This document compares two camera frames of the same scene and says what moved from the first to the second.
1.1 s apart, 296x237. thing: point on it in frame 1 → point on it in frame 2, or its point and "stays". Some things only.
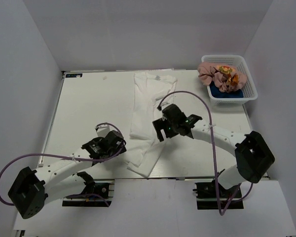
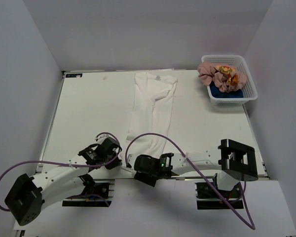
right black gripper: (160, 124) → (143, 177)
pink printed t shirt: (227, 78) stays
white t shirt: (150, 90) stays
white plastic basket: (248, 87) stays
